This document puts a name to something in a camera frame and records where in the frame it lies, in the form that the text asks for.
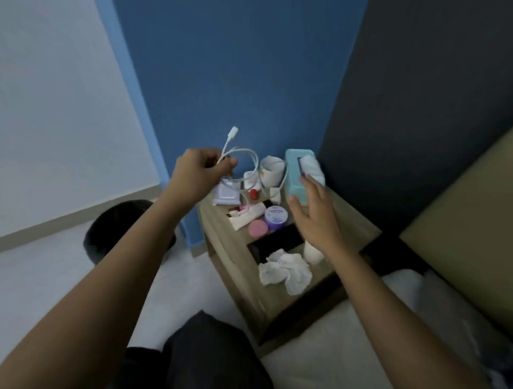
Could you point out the person's left hand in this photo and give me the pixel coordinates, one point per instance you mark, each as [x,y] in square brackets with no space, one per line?
[192,180]

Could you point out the person's right hand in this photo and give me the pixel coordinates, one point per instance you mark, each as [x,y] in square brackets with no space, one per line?
[318,220]

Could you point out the pale wet wipes packet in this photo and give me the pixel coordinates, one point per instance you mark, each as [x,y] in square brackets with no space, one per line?
[224,194]

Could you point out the small white paper cup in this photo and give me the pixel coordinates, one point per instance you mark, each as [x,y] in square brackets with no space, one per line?
[312,256]

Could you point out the purple cream jar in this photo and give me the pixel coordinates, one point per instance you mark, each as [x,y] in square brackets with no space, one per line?
[275,216]

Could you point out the black phone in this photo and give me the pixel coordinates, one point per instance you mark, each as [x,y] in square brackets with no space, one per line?
[276,242]

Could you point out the white charger plug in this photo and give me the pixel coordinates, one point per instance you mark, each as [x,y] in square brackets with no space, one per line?
[275,195]

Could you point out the teal tissue box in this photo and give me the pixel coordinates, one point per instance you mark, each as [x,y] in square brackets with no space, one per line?
[292,176]

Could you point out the white pop-up tissue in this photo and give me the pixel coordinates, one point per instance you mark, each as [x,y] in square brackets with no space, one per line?
[312,168]

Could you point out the white lotion bottle red cap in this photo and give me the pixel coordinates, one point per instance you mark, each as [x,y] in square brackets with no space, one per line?
[250,180]

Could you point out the pink round jar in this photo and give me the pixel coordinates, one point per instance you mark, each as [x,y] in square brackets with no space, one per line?
[257,229]

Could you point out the white mug yellow label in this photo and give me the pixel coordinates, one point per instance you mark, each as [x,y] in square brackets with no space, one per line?
[272,172]

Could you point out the white cream tube black cap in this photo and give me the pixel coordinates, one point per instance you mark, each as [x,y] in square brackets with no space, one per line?
[246,219]

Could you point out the person's left forearm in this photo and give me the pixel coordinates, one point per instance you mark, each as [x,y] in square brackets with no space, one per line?
[100,292]

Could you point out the person's right forearm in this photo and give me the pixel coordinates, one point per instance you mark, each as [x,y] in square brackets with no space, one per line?
[392,320]

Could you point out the wooden bedside table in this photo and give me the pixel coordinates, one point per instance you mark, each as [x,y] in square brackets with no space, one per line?
[240,260]

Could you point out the person's legs black trousers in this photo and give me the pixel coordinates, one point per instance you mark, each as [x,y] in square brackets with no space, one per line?
[208,352]

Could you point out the black lined trash bin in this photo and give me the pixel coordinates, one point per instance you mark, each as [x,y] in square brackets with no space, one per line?
[104,232]

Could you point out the beige cushion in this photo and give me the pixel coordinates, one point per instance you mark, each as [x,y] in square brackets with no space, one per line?
[473,232]

